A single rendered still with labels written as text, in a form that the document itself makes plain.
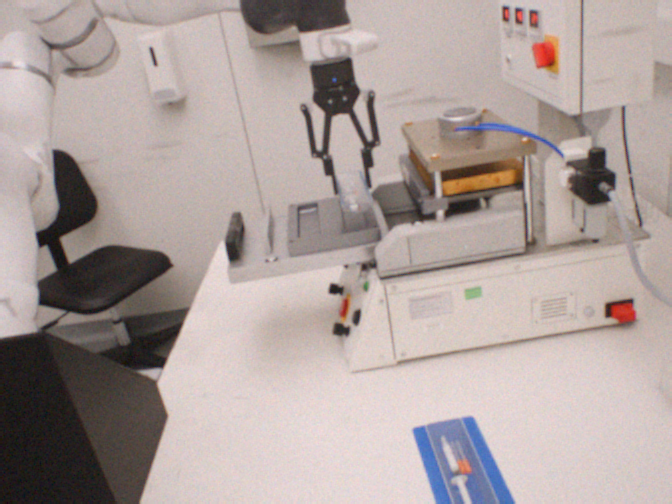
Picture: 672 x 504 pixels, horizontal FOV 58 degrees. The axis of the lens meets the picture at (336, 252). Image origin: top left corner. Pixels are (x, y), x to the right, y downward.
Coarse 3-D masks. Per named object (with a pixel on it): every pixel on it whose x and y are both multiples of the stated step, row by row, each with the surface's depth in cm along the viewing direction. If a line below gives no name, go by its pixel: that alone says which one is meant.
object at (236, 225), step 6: (234, 216) 119; (240, 216) 119; (234, 222) 116; (240, 222) 118; (228, 228) 113; (234, 228) 113; (240, 228) 117; (228, 234) 110; (234, 234) 110; (228, 240) 108; (234, 240) 108; (228, 246) 108; (234, 246) 108; (228, 252) 109; (234, 252) 109; (228, 258) 109; (234, 258) 109
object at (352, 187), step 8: (336, 176) 121; (344, 176) 120; (352, 176) 119; (360, 176) 118; (344, 184) 115; (352, 184) 114; (360, 184) 114; (344, 192) 111; (352, 192) 110; (360, 192) 110; (368, 192) 109; (344, 200) 107; (352, 200) 107; (360, 200) 106; (368, 200) 105
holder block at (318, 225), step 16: (288, 208) 122; (304, 208) 123; (320, 208) 119; (336, 208) 118; (368, 208) 115; (288, 224) 114; (304, 224) 117; (320, 224) 112; (336, 224) 110; (352, 224) 113; (368, 224) 108; (288, 240) 107; (304, 240) 106; (320, 240) 106; (336, 240) 106; (352, 240) 106; (368, 240) 107
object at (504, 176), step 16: (416, 160) 116; (512, 160) 107; (448, 176) 105; (464, 176) 104; (480, 176) 103; (496, 176) 103; (512, 176) 103; (432, 192) 103; (448, 192) 104; (464, 192) 104; (480, 192) 104; (496, 192) 104
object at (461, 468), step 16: (432, 432) 90; (448, 432) 90; (464, 432) 89; (448, 448) 87; (464, 448) 86; (448, 464) 84; (464, 464) 83; (480, 464) 83; (448, 480) 81; (464, 480) 81; (480, 480) 81; (464, 496) 79; (480, 496) 78
